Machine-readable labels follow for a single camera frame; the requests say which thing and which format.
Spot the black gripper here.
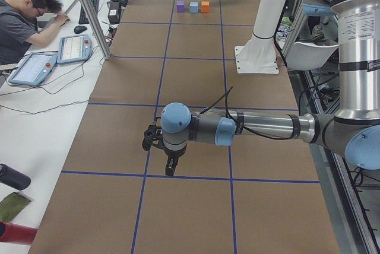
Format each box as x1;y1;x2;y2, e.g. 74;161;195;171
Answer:
164;146;187;176

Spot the light blue block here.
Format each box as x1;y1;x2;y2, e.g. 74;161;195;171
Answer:
189;2;199;14

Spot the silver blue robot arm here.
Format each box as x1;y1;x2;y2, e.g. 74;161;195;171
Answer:
160;0;379;176

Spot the purple block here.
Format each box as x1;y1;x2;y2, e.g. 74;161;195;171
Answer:
176;1;186;12

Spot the orange block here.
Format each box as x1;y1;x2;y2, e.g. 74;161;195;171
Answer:
201;1;210;14

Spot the far blue teach pendant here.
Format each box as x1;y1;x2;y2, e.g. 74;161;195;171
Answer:
57;34;92;64

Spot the blue teach pendant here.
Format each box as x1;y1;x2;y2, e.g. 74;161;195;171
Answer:
57;34;92;64
8;53;57;86

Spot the black power adapter box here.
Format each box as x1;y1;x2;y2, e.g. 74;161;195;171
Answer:
107;2;121;24

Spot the black computer mouse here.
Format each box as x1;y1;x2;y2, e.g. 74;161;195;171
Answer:
74;26;87;34

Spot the black bottle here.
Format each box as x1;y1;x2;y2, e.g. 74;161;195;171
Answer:
1;163;31;191

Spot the near blue teach pendant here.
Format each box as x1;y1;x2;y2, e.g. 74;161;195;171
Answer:
8;53;57;86

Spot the white chair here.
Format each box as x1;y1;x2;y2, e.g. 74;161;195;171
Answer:
286;40;338;71

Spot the green cloth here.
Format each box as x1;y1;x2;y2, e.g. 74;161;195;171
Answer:
1;192;31;222

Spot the red bottle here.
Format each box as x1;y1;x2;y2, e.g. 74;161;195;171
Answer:
1;221;38;245

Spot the black keyboard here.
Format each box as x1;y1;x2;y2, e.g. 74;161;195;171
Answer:
78;0;100;25

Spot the person in grey shirt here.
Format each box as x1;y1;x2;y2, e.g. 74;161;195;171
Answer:
1;0;69;65

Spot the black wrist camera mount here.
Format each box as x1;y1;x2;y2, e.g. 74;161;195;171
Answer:
142;125;164;151

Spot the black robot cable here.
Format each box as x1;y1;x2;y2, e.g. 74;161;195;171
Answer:
200;86;297;140

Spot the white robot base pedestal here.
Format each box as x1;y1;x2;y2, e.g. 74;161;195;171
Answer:
235;0;286;74

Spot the aluminium frame post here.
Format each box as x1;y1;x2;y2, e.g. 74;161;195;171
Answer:
79;0;110;60

